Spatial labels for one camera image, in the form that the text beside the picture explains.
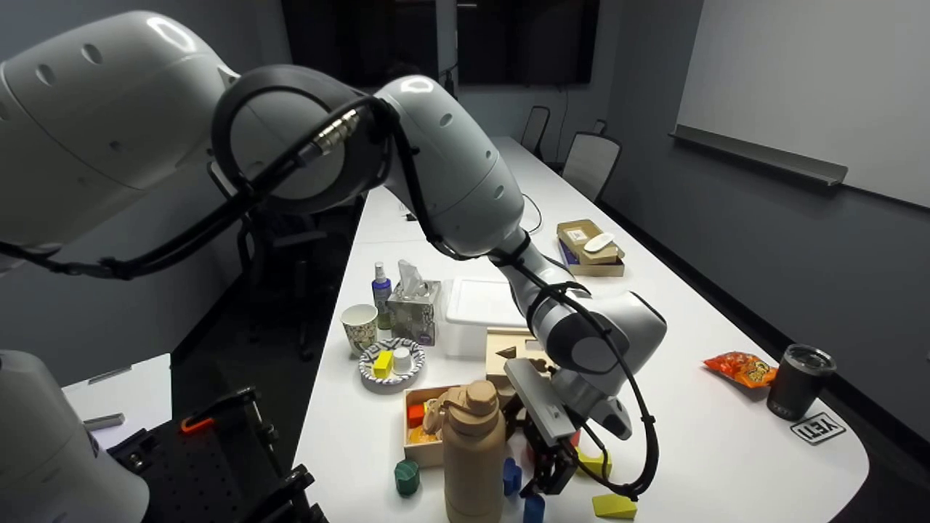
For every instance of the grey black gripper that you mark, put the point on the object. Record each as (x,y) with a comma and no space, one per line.
(558,406)

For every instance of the white whiteboard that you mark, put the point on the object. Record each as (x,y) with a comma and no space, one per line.
(827,89)

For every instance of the tan insulated water bottle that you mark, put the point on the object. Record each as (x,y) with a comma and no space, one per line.
(472,431)

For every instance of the black wall monitor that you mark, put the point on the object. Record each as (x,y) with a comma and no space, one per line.
(500,41)

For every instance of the patterned plate with blocks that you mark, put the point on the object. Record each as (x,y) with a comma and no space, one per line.
(390,364)

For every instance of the white plastic bin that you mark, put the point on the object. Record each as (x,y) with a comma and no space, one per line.
(472,310)

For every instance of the blue cylinder block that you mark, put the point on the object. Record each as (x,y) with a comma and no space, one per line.
(532,509)

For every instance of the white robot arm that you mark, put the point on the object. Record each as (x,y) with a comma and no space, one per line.
(105,112)

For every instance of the patterned paper cup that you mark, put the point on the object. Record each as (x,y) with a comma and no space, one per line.
(362,326)

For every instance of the yellow L-shaped block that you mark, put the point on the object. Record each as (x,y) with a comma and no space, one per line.
(593,462)

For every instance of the black travel mug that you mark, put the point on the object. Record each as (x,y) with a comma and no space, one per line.
(801,377)

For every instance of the orange block in tray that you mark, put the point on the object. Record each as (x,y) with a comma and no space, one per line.
(416,413)

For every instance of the grey office chair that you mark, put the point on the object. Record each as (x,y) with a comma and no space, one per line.
(592,163)

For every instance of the orange snack bag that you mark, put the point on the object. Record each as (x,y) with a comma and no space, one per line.
(741,370)

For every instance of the wooden shape sorter box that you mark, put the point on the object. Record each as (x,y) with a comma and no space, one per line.
(503,348)

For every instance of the patterned tissue box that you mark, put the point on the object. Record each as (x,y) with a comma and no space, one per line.
(414,304)

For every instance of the small wooden tray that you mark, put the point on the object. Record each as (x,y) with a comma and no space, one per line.
(423,426)

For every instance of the black and white sticker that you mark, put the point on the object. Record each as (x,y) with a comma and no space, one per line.
(817,429)

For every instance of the black cart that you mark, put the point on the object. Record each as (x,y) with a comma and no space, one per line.
(218,467)

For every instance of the flowery blue block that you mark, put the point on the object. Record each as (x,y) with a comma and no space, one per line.
(513,477)

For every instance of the blue spray bottle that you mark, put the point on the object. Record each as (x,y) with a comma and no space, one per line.
(381,293)

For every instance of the yellow wedge block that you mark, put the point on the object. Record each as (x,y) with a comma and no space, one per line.
(615,508)

